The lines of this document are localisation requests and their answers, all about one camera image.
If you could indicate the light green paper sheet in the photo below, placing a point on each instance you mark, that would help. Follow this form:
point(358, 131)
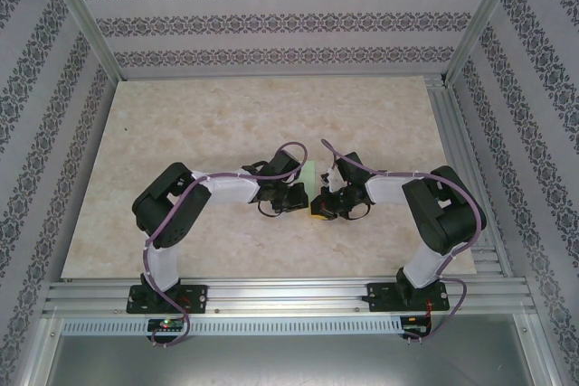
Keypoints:
point(309, 176)

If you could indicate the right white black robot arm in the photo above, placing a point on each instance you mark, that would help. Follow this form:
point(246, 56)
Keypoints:
point(389, 189)

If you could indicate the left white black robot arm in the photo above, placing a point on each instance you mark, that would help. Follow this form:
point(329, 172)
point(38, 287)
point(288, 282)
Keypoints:
point(230, 191)

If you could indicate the grey metal sheet panel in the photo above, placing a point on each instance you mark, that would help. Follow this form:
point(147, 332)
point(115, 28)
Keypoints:
point(289, 363)

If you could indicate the beige marble pattern board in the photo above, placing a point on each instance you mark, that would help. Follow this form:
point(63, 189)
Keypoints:
point(271, 259)

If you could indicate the aluminium side rails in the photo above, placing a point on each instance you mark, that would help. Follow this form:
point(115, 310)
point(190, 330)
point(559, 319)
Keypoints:
point(457, 133)

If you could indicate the long aluminium mounting rail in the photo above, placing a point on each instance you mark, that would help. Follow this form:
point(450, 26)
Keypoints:
point(289, 291)

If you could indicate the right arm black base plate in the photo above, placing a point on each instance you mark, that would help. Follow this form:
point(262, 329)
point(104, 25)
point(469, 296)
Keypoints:
point(380, 295)

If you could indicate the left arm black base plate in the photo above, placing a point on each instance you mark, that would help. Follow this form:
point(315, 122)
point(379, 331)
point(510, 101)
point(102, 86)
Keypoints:
point(199, 298)

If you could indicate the aluminium frame post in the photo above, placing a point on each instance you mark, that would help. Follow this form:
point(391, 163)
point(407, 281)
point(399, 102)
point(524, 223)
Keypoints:
point(486, 11)
point(81, 11)

